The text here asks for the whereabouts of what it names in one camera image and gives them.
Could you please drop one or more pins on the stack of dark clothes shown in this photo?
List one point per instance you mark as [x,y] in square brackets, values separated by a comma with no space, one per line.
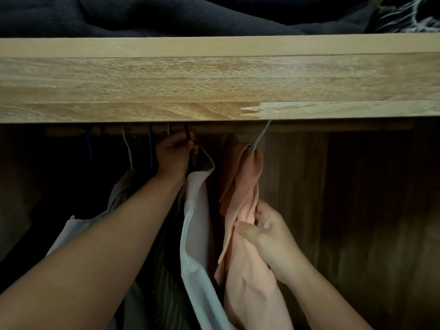
[172,13]

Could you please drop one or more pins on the lilac wardrobe door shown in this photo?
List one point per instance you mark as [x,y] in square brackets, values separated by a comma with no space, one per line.
[206,79]

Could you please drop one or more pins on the peach blazer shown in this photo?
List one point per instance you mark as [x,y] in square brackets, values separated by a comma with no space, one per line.
[251,288]

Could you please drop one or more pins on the person's right forearm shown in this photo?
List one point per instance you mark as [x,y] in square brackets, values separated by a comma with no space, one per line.
[326,302]

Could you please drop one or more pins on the cream padded jacket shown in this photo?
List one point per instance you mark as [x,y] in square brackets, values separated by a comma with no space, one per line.
[65,233]

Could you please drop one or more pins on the light green zip sweatshirt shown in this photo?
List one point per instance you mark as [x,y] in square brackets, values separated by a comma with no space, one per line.
[196,237]

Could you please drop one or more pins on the white plastic hanger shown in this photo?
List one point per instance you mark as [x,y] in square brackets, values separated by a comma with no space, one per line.
[129,151]

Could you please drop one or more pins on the person's left hand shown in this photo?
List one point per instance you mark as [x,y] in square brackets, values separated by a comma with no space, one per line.
[173,158]

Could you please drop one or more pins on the person's right hand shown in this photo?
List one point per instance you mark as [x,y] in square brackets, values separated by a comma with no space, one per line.
[275,244]

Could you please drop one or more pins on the person's left forearm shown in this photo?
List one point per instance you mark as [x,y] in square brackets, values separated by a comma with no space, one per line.
[86,264]

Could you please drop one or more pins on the beige grey cardigan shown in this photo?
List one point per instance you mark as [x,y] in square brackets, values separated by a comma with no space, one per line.
[120,192]

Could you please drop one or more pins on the teal hanger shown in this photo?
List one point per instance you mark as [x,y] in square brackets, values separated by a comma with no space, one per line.
[259,137]

